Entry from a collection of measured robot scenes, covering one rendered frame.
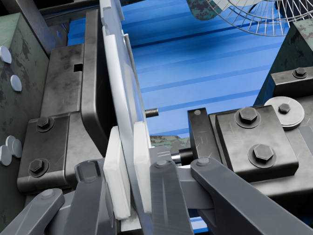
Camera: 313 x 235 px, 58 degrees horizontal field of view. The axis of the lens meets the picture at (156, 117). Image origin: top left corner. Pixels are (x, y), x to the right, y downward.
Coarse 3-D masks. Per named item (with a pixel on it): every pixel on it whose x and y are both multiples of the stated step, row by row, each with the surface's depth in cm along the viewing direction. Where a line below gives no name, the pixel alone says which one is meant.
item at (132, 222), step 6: (132, 210) 41; (132, 216) 40; (126, 222) 40; (132, 222) 40; (138, 222) 39; (126, 228) 39; (132, 228) 39; (138, 228) 39; (126, 234) 40; (132, 234) 41; (138, 234) 41
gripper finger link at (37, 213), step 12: (48, 192) 12; (60, 192) 12; (36, 204) 12; (48, 204) 11; (60, 204) 12; (24, 216) 11; (36, 216) 11; (48, 216) 11; (12, 228) 10; (24, 228) 10; (36, 228) 10
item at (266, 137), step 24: (312, 96) 44; (216, 120) 41; (240, 120) 39; (264, 120) 39; (288, 120) 40; (312, 120) 41; (216, 144) 42; (240, 144) 37; (264, 144) 35; (288, 144) 36; (312, 144) 39; (240, 168) 35; (264, 168) 35; (288, 168) 35; (312, 168) 37; (264, 192) 36; (288, 192) 36; (312, 192) 35
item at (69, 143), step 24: (96, 24) 26; (96, 48) 24; (96, 72) 22; (96, 96) 20; (48, 120) 35; (72, 120) 35; (96, 120) 20; (24, 144) 34; (48, 144) 33; (72, 144) 33; (96, 144) 22; (24, 168) 32; (48, 168) 31; (72, 168) 31; (24, 192) 32
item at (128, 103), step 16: (112, 0) 30; (112, 16) 26; (112, 32) 23; (112, 48) 17; (128, 48) 41; (112, 64) 17; (128, 64) 36; (112, 80) 17; (128, 80) 26; (112, 96) 17; (128, 96) 25; (128, 112) 17; (144, 112) 45; (128, 128) 17; (128, 144) 17; (128, 160) 17; (128, 176) 17; (144, 224) 18
